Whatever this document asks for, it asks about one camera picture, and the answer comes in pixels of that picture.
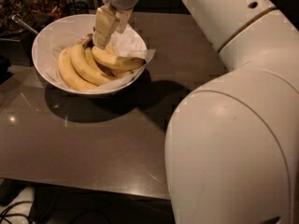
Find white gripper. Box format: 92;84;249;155
94;0;138;49

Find yellow banana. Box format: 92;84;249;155
106;43;132;77
58;48;95;91
71;34;115;86
85;48;112;76
92;46;145;71

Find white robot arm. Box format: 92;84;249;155
165;0;299;224

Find white paper bowl liner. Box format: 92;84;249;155
45;19;156;92

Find white ceramic bowl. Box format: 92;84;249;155
31;14;149;97

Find glass jar of snacks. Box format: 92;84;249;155
0;0;66;37

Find metal scoop handle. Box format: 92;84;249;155
11;14;38;35

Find black floor cables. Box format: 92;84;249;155
0;199;36;224

